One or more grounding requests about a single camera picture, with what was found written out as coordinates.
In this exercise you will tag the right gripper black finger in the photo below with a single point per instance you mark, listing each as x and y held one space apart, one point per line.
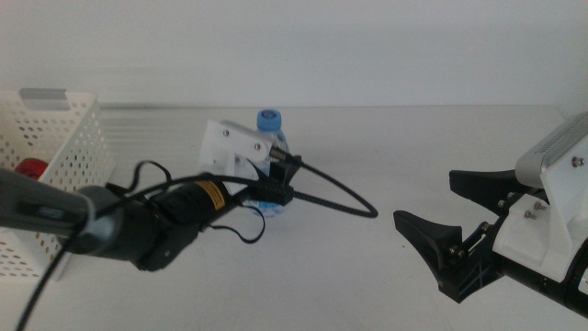
487 186
432 239

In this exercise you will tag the clear water bottle blue cap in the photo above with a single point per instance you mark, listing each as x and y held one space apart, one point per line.
268 119

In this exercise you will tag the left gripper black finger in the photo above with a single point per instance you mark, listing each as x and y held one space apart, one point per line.
287 169

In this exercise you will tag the white perforated plastic basket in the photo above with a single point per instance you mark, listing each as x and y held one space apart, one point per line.
87 138

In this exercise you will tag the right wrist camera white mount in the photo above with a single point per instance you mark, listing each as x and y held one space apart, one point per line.
551 220

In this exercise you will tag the red cola can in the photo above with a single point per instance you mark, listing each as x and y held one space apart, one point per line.
32 166

